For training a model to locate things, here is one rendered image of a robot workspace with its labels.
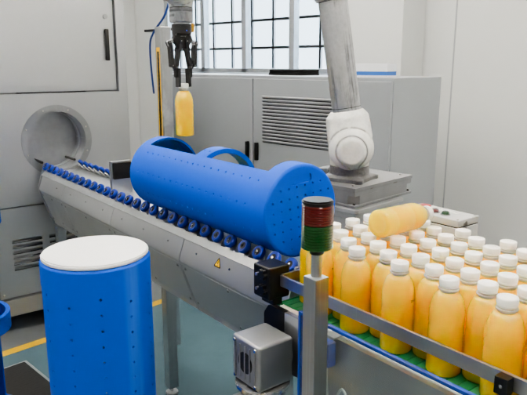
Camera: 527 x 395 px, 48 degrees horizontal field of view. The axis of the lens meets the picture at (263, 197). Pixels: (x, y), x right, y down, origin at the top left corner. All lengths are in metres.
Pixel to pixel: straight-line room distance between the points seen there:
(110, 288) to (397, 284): 0.70
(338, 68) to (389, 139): 1.28
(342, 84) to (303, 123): 1.61
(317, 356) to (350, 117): 1.02
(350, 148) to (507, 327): 1.03
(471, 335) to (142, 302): 0.82
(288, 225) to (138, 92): 5.75
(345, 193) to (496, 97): 2.35
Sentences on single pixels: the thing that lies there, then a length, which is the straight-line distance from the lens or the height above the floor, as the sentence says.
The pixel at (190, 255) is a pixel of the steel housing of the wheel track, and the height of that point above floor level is 0.87.
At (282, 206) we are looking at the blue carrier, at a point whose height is 1.12.
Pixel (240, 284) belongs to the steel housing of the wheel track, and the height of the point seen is 0.85.
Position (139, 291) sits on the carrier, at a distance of 1.58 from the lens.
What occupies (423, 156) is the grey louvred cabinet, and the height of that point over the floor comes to 0.99.
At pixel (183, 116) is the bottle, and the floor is 1.32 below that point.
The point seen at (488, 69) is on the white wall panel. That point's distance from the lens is 4.42.
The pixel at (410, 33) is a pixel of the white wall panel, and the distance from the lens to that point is 4.50.
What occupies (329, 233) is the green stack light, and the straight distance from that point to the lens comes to 1.17.
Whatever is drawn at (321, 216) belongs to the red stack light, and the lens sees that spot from 1.15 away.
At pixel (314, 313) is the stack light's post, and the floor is 1.03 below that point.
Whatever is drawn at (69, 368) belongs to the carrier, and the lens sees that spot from 1.64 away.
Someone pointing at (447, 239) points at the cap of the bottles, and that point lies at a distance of 1.53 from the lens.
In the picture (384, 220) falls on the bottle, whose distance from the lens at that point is 1.47.
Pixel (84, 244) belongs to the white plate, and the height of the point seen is 1.04.
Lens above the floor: 1.52
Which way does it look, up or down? 13 degrees down
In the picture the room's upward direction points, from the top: straight up
